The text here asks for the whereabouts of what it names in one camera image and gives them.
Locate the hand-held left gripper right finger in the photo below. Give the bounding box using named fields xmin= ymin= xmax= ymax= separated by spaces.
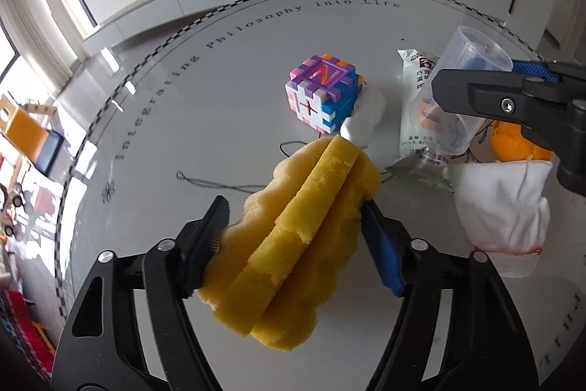
xmin=361 ymin=199 xmax=537 ymax=391

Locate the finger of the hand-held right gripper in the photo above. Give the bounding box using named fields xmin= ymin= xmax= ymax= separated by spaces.
xmin=431 ymin=69 xmax=586 ymax=129
xmin=513 ymin=59 xmax=586 ymax=96

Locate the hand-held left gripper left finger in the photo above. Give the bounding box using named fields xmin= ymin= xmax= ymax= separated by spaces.
xmin=52 ymin=195 xmax=230 ymax=391

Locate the translucent plastic cup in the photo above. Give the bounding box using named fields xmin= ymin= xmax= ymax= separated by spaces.
xmin=409 ymin=26 xmax=514 ymax=156

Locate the yellow sponge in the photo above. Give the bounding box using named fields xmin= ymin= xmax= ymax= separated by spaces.
xmin=197 ymin=137 xmax=382 ymax=351

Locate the grey thread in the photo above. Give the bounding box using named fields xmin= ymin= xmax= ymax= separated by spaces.
xmin=177 ymin=139 xmax=323 ymax=193

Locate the orange fruit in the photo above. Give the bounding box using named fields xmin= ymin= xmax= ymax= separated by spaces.
xmin=487 ymin=121 xmax=556 ymax=163

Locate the white snack packet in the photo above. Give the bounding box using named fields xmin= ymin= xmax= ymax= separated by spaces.
xmin=387 ymin=47 xmax=453 ymax=190

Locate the white cloth pouch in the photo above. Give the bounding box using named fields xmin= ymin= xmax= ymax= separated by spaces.
xmin=452 ymin=158 xmax=551 ymax=278

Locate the white foam piece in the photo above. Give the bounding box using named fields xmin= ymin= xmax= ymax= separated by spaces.
xmin=340 ymin=90 xmax=386 ymax=147

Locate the multicoloured puzzle cube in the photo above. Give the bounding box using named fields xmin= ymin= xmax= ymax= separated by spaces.
xmin=285 ymin=53 xmax=369 ymax=135

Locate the red patterned cloth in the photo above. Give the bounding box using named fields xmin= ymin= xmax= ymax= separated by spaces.
xmin=0 ymin=288 xmax=53 ymax=376

